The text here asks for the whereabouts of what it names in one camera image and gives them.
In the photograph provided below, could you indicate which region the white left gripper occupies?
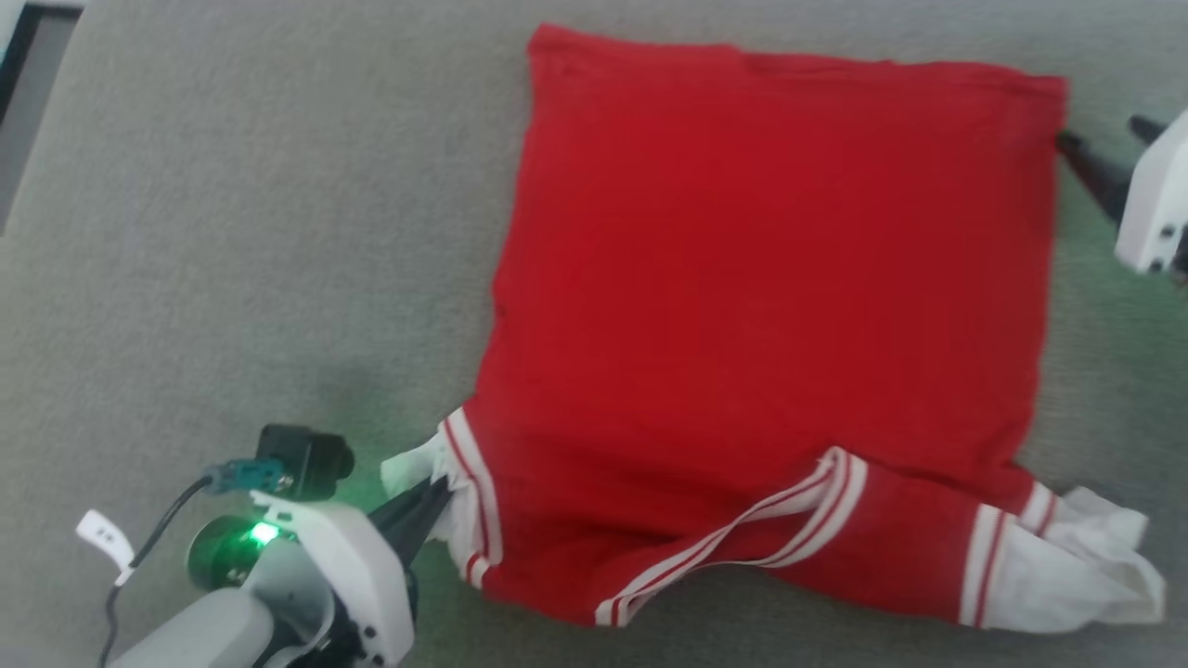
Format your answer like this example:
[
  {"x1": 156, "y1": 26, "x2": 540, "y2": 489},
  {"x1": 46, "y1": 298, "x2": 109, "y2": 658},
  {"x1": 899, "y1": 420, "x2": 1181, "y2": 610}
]
[{"x1": 186, "y1": 479, "x2": 457, "y2": 668}]

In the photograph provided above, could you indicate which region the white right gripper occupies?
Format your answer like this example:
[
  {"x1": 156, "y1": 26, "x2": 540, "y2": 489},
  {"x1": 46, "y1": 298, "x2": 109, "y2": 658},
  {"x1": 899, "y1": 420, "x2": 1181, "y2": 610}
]
[{"x1": 1055, "y1": 109, "x2": 1188, "y2": 284}]

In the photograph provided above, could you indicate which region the red garment with white stripes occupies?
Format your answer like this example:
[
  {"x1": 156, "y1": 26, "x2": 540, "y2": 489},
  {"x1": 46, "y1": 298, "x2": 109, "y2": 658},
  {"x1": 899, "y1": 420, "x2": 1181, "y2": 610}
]
[{"x1": 381, "y1": 23, "x2": 1167, "y2": 634}]

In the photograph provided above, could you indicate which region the teal left camera connector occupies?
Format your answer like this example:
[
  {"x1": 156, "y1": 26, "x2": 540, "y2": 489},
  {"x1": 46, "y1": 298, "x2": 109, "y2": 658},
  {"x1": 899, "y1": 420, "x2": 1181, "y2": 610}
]
[{"x1": 202, "y1": 458, "x2": 293, "y2": 495}]

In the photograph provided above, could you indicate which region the white cable label tag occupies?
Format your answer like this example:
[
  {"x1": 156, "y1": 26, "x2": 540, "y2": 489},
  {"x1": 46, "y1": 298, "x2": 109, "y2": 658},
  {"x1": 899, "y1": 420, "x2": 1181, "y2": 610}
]
[{"x1": 75, "y1": 508, "x2": 136, "y2": 587}]

